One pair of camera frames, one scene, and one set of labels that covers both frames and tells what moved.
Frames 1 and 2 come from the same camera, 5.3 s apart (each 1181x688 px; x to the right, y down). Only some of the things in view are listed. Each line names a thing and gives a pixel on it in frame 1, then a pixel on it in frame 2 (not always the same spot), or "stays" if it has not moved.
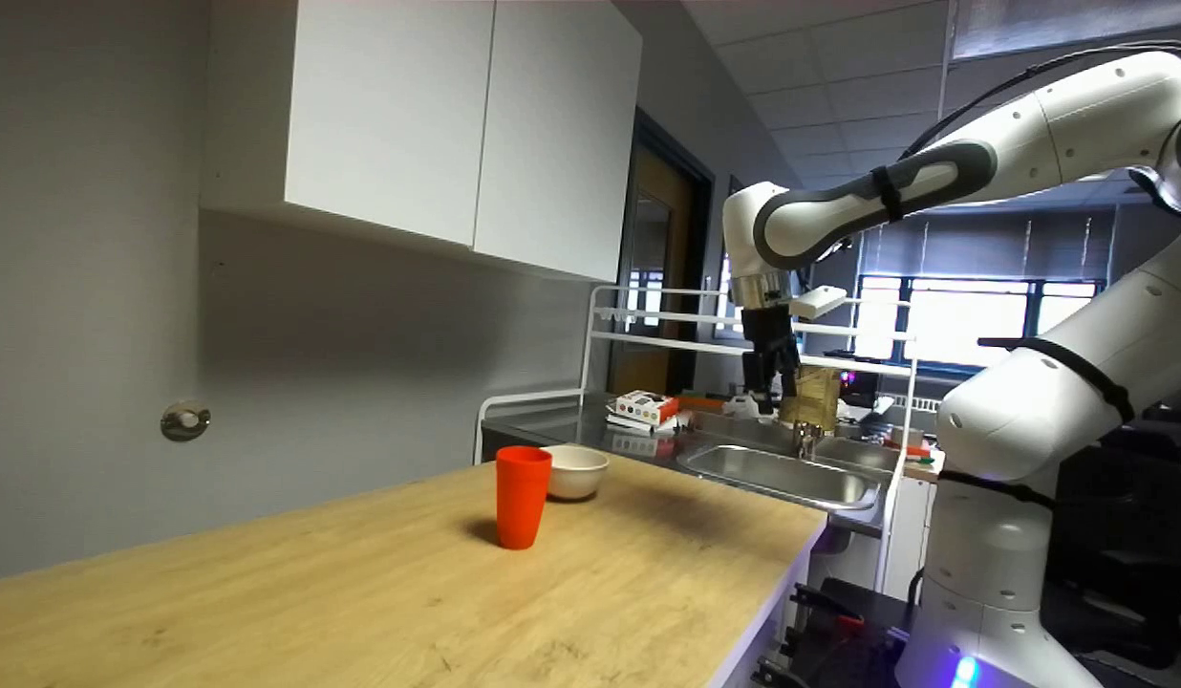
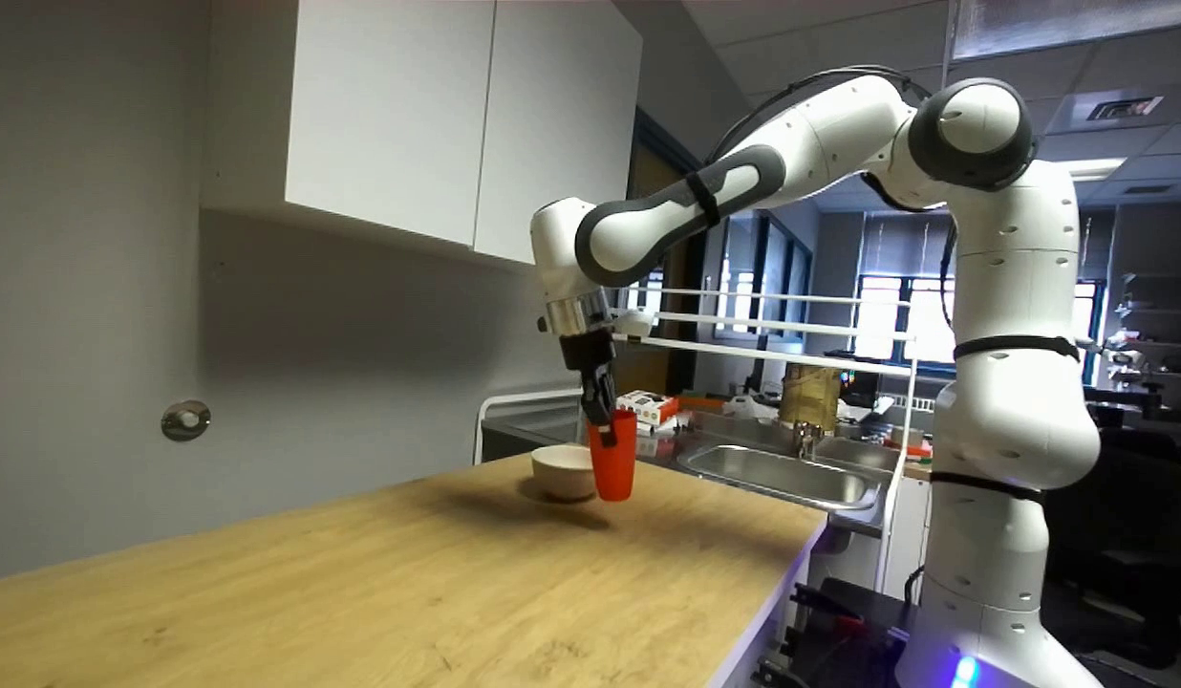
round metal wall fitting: (187, 426) stays
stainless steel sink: (822, 479) stays
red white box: (650, 414) stays
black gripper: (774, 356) to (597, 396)
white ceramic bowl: (576, 470) stays
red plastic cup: (520, 489) to (616, 463)
